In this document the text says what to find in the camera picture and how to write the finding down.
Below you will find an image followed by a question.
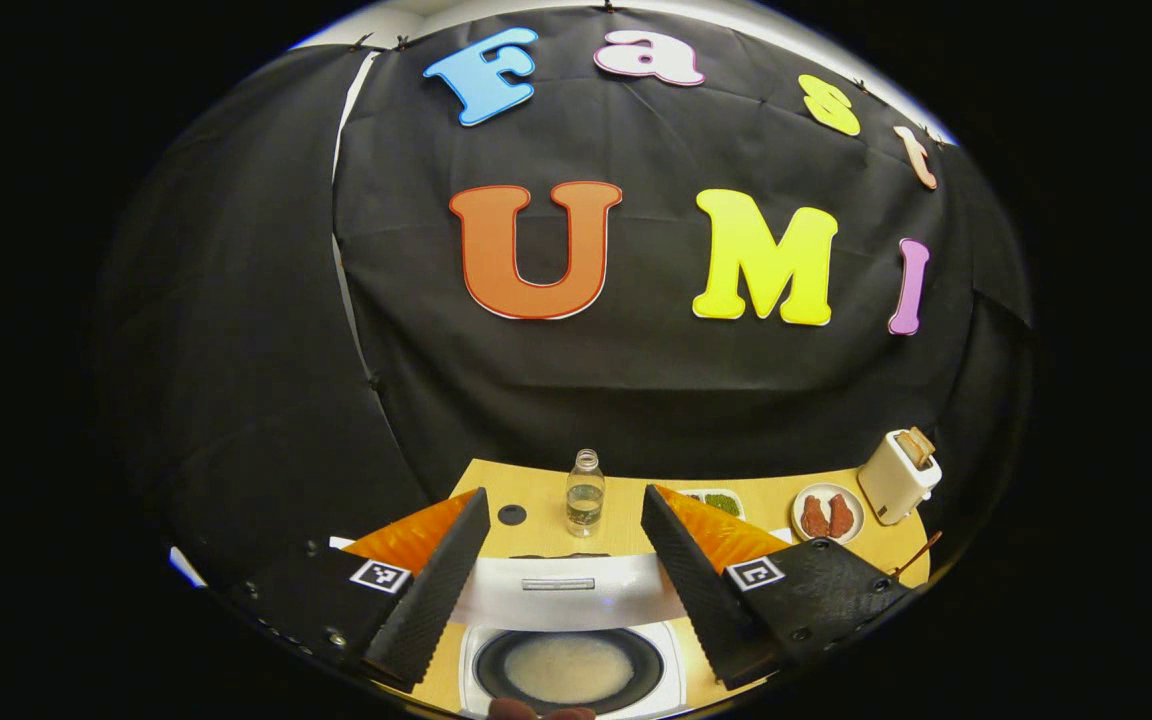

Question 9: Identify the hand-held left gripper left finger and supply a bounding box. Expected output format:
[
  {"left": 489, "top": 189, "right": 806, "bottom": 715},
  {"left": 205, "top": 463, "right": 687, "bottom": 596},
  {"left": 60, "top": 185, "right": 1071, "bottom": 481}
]
[{"left": 236, "top": 487, "right": 492, "bottom": 691}]

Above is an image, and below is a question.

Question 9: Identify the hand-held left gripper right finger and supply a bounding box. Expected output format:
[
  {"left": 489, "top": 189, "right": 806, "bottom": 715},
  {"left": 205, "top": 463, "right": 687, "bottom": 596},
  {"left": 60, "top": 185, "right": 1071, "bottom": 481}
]
[{"left": 641, "top": 484, "right": 915, "bottom": 691}]

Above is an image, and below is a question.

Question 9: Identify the white round plate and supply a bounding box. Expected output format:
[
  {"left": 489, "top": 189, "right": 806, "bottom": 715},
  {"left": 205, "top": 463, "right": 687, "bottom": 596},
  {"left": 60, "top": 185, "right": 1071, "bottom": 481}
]
[{"left": 791, "top": 483, "right": 866, "bottom": 544}]

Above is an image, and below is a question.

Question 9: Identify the clear plastic water bottle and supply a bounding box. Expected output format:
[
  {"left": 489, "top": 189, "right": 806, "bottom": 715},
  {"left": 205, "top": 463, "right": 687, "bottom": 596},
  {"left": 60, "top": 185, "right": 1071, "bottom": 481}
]
[{"left": 565, "top": 449, "right": 606, "bottom": 539}]

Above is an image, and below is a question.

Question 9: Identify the white divided grain tray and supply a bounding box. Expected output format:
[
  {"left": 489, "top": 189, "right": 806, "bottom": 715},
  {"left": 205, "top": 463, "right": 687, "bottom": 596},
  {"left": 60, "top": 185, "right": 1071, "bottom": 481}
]
[{"left": 678, "top": 488, "right": 745, "bottom": 521}]

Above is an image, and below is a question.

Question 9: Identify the black backdrop cloth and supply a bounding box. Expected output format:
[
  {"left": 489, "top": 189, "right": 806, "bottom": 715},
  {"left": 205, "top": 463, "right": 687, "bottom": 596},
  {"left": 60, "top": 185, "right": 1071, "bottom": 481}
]
[{"left": 101, "top": 5, "right": 1037, "bottom": 591}]

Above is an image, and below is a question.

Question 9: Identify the white rice cooker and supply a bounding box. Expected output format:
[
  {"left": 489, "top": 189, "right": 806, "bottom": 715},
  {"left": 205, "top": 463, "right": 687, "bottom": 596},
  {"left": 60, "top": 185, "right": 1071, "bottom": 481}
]
[{"left": 456, "top": 552, "right": 689, "bottom": 719}]

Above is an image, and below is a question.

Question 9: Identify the white rice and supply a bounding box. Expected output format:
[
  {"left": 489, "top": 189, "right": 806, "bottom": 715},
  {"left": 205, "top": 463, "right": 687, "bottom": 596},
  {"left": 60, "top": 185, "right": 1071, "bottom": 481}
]
[{"left": 503, "top": 634, "right": 637, "bottom": 705}]

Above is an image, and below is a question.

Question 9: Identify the white toaster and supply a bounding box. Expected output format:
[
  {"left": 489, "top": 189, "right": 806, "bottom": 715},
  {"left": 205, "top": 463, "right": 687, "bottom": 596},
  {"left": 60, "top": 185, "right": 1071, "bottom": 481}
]
[{"left": 857, "top": 428, "right": 943, "bottom": 526}]

